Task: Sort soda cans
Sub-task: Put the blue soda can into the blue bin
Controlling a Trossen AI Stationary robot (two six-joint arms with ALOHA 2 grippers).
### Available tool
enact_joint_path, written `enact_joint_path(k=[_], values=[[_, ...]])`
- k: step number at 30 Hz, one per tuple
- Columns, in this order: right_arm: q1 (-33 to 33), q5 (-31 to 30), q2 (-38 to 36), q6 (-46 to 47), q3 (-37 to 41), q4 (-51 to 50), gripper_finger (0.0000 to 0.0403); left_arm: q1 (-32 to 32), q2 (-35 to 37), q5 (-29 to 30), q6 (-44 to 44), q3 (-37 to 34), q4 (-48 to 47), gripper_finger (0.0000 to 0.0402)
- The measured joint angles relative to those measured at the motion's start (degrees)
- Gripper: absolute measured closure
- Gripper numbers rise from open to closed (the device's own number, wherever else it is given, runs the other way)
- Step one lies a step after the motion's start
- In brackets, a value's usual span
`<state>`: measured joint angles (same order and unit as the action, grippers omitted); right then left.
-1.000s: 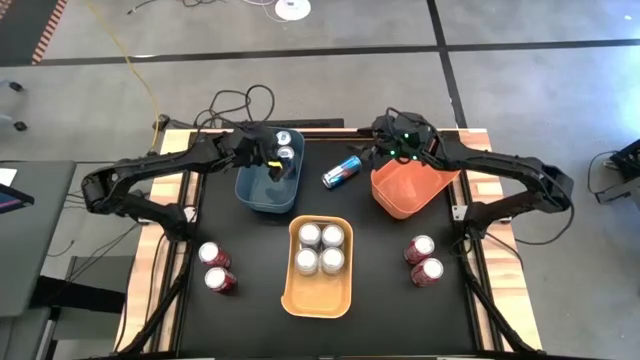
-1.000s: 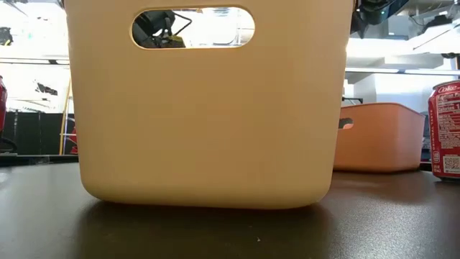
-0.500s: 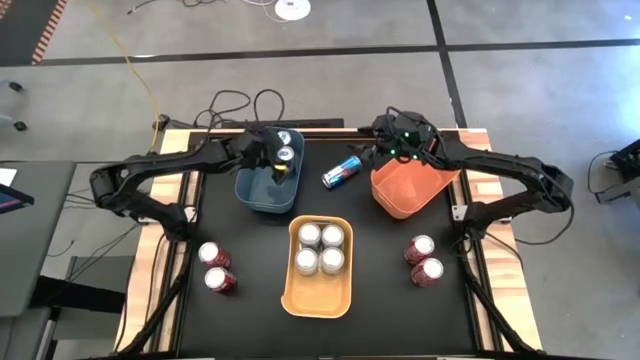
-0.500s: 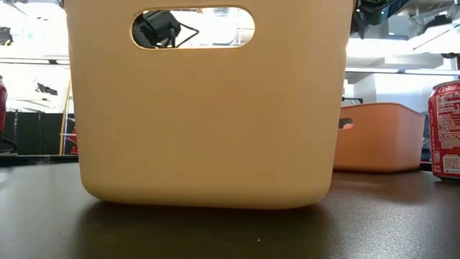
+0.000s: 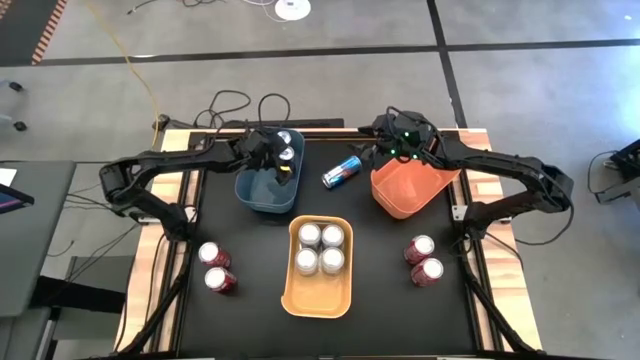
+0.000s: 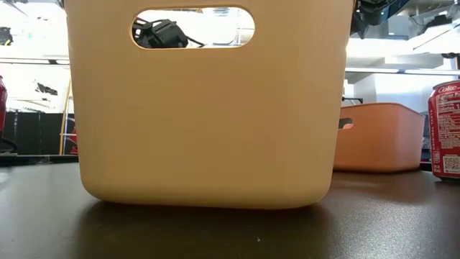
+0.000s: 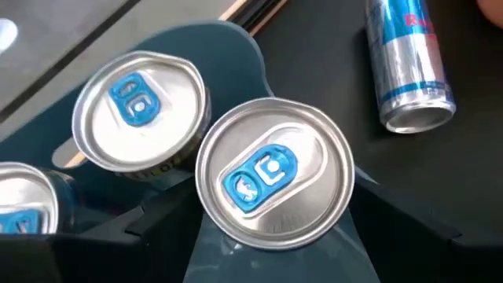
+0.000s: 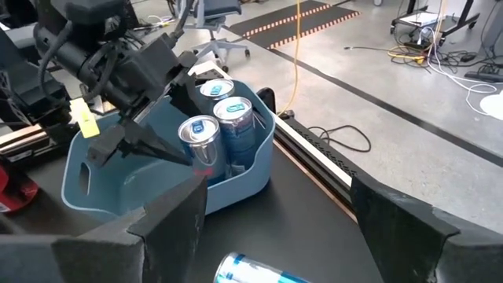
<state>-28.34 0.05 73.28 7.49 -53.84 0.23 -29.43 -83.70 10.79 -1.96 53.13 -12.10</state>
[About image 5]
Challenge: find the black equipment box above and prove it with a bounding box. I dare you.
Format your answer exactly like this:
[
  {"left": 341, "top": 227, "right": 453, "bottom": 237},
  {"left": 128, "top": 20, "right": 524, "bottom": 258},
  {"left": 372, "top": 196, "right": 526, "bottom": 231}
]
[{"left": 608, "top": 138, "right": 640, "bottom": 181}]

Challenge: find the black orange-striped floor mat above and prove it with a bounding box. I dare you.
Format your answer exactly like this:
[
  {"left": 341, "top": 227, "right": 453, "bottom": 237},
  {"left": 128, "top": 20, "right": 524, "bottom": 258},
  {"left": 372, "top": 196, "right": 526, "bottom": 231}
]
[{"left": 0, "top": 0, "right": 69, "bottom": 66}]

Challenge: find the grey desk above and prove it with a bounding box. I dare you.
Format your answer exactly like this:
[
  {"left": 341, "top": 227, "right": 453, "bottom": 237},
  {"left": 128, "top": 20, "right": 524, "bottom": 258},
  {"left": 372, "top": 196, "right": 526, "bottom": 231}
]
[{"left": 0, "top": 159, "right": 77, "bottom": 319}]

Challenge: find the yellow floor cable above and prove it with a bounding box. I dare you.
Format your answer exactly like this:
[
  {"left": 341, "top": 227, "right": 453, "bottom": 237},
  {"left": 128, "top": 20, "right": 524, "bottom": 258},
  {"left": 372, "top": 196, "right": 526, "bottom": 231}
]
[{"left": 84, "top": 0, "right": 161, "bottom": 164}]

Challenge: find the orange plastic bin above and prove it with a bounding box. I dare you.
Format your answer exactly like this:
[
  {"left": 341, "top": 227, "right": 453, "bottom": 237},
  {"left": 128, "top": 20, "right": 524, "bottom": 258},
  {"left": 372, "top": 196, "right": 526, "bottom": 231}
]
[{"left": 369, "top": 158, "right": 462, "bottom": 221}]

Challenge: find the black bracket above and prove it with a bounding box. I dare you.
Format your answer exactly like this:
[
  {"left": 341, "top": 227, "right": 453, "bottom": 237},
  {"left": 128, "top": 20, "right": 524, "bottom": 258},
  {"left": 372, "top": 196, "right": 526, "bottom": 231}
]
[{"left": 152, "top": 113, "right": 194, "bottom": 132}]

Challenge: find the yellow plastic bin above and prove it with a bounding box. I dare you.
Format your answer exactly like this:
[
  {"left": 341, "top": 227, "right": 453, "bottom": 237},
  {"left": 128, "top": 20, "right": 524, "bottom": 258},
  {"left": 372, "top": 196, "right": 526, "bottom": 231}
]
[{"left": 279, "top": 214, "right": 355, "bottom": 320}]

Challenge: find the red Coca-Cola can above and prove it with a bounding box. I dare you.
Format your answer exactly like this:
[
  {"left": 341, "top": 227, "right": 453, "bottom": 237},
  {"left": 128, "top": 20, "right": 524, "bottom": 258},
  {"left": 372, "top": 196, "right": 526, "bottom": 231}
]
[
  {"left": 198, "top": 241, "right": 233, "bottom": 269},
  {"left": 410, "top": 256, "right": 445, "bottom": 288},
  {"left": 203, "top": 266, "right": 239, "bottom": 295},
  {"left": 402, "top": 234, "right": 436, "bottom": 265}
]

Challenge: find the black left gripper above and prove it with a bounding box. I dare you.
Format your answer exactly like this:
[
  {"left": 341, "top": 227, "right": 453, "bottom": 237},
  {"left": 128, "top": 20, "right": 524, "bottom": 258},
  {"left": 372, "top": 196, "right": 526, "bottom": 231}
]
[{"left": 233, "top": 129, "right": 295, "bottom": 188}]

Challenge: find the grey floor stand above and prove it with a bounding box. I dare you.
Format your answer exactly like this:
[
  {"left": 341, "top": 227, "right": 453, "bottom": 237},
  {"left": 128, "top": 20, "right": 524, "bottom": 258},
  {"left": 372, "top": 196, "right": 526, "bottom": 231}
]
[{"left": 594, "top": 174, "right": 640, "bottom": 205}]

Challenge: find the white round floor device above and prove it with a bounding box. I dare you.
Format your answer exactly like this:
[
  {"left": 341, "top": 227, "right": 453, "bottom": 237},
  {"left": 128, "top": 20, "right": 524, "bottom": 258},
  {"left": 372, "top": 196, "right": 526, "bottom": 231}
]
[{"left": 274, "top": 0, "right": 312, "bottom": 22}]

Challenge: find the black power strip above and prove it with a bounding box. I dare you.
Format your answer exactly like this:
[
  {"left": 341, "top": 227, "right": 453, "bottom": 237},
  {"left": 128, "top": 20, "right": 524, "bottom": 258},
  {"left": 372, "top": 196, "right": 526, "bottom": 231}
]
[{"left": 222, "top": 118, "right": 345, "bottom": 130}]

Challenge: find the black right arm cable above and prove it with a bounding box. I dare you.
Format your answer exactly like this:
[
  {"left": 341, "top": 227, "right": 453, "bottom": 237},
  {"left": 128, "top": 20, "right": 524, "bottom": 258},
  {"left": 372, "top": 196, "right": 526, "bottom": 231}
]
[{"left": 514, "top": 199, "right": 575, "bottom": 247}]

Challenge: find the black looped floor cable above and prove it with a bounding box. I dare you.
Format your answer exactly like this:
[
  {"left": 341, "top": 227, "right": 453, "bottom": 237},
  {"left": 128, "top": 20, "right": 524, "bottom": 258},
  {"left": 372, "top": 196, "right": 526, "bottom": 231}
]
[{"left": 192, "top": 89, "right": 252, "bottom": 129}]

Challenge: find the blue plastic bin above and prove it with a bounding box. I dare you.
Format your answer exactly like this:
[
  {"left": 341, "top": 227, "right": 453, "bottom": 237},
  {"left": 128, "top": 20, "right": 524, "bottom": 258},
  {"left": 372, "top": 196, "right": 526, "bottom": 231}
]
[{"left": 233, "top": 128, "right": 306, "bottom": 215}]

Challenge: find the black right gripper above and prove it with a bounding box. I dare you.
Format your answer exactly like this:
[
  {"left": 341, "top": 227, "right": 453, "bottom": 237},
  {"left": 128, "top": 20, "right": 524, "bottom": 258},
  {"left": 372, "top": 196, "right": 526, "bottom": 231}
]
[{"left": 347, "top": 110, "right": 436, "bottom": 169}]

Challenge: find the blue tablet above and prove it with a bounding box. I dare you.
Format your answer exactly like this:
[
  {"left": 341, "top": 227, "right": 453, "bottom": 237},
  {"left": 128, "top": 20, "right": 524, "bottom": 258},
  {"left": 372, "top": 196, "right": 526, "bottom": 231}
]
[{"left": 0, "top": 183, "right": 35, "bottom": 215}]

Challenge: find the black floor cable with plug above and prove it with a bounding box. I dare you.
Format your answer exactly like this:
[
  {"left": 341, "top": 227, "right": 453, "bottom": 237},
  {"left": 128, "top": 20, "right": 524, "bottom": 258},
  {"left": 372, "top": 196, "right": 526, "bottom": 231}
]
[{"left": 127, "top": 0, "right": 216, "bottom": 15}]

